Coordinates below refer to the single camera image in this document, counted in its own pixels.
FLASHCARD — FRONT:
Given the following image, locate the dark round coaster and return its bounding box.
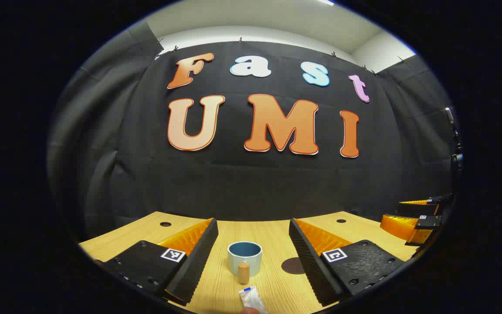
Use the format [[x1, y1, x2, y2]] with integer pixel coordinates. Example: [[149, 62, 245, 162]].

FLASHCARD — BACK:
[[281, 257, 306, 275]]

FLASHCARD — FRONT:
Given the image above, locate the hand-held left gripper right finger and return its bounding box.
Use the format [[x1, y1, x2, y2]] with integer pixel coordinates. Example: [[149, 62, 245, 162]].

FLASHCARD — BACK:
[[289, 217, 405, 307]]

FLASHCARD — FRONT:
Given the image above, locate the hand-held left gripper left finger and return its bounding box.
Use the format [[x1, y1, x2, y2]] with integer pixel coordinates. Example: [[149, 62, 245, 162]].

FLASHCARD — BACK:
[[95, 217, 219, 307]]

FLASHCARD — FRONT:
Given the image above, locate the small wooden cylinder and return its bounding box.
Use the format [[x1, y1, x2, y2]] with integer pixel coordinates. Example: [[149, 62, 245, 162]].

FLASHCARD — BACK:
[[237, 261, 251, 285]]

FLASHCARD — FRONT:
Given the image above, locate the white toothpaste tube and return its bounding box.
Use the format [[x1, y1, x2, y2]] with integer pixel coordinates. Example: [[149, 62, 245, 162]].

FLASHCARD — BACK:
[[238, 286, 270, 314]]

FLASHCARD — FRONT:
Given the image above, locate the pale cup with blue inside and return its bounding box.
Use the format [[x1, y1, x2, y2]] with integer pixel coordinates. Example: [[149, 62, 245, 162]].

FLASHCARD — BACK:
[[227, 241, 263, 277]]

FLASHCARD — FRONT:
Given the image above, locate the wooden desktop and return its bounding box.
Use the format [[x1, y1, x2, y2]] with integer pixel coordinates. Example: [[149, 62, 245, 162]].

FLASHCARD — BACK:
[[78, 211, 421, 314]]

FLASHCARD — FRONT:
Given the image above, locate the black backdrop cloth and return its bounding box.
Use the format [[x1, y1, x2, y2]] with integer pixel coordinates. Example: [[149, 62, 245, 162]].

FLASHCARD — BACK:
[[47, 20, 463, 227]]

